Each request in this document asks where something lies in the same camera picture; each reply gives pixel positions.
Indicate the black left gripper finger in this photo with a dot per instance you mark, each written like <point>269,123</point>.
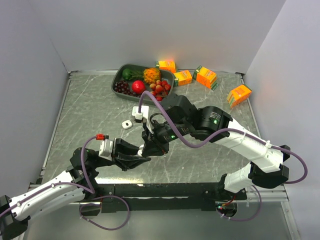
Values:
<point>124,147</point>
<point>131,161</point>

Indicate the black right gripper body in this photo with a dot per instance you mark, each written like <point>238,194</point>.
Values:
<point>159,134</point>

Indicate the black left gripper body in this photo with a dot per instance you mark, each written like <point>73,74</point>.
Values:
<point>101,161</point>

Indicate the white oval charging case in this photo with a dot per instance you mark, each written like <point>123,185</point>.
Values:
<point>140,151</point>

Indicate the white square charging case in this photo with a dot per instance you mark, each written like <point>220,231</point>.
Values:
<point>127,124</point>

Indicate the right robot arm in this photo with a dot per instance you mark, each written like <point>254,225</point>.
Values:
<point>211,124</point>

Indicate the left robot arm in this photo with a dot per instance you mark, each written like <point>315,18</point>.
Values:
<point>75,184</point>

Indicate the red pomegranate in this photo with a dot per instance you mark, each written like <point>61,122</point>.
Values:
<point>138,87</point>

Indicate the dark purple grapes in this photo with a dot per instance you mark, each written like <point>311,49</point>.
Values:
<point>123,87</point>

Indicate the orange pineapple toy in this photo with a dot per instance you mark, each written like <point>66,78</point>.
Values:
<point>151,75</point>

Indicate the dark grey fruit tray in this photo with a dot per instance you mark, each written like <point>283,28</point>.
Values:
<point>131,80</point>

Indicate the orange box middle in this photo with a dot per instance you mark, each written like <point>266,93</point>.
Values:
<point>182,78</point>

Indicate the green pepper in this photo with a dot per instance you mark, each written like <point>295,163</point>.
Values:
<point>127,74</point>

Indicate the orange box back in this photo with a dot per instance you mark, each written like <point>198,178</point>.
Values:
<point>167,66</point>

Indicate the orange sponge box near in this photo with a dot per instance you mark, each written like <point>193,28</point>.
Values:
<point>205,76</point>

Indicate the orange striped sponge box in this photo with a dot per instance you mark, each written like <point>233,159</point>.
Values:
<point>238,95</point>

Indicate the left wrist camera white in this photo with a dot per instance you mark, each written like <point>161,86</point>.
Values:
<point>106,146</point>

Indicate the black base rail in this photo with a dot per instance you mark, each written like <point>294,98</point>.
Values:
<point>165,196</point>

